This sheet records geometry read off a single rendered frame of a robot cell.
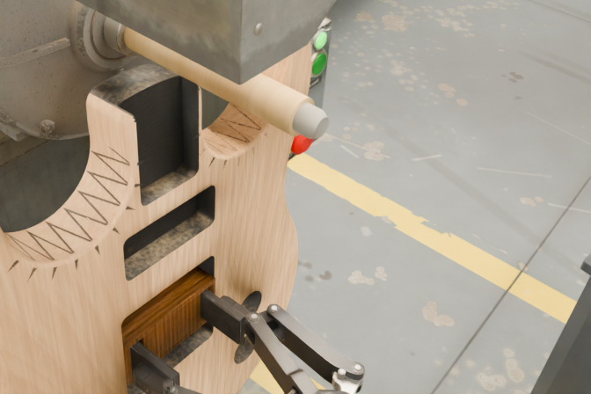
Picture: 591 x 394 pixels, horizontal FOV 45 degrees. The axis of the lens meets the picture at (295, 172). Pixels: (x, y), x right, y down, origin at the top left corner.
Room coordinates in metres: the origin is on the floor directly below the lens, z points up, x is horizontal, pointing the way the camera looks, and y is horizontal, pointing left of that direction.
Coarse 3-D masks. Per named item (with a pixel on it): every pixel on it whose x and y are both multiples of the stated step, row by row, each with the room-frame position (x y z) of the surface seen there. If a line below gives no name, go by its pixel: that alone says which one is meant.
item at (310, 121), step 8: (304, 104) 0.44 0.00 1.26; (296, 112) 0.43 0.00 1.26; (304, 112) 0.43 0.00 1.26; (312, 112) 0.43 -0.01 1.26; (320, 112) 0.44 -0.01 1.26; (296, 120) 0.43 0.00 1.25; (304, 120) 0.43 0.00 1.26; (312, 120) 0.43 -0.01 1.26; (320, 120) 0.43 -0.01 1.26; (328, 120) 0.44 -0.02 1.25; (296, 128) 0.43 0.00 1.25; (304, 128) 0.42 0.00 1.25; (312, 128) 0.42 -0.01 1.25; (320, 128) 0.43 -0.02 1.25; (312, 136) 0.42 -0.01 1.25; (320, 136) 0.43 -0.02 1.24
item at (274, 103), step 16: (128, 32) 0.53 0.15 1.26; (144, 48) 0.52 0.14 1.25; (160, 48) 0.51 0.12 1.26; (160, 64) 0.51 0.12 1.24; (176, 64) 0.49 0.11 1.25; (192, 64) 0.49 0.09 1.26; (192, 80) 0.49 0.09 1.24; (208, 80) 0.47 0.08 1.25; (224, 80) 0.47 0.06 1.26; (256, 80) 0.46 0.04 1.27; (272, 80) 0.46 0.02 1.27; (224, 96) 0.47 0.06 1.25; (240, 96) 0.46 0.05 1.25; (256, 96) 0.45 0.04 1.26; (272, 96) 0.45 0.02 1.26; (288, 96) 0.44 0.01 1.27; (304, 96) 0.45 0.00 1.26; (256, 112) 0.45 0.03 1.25; (272, 112) 0.44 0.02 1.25; (288, 112) 0.43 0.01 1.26; (288, 128) 0.43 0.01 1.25
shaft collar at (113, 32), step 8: (104, 24) 0.54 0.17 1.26; (112, 24) 0.53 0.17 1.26; (120, 24) 0.53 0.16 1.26; (104, 32) 0.53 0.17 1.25; (112, 32) 0.53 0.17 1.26; (120, 32) 0.53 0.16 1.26; (112, 40) 0.53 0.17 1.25; (120, 40) 0.53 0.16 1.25; (120, 48) 0.53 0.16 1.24; (128, 48) 0.53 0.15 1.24
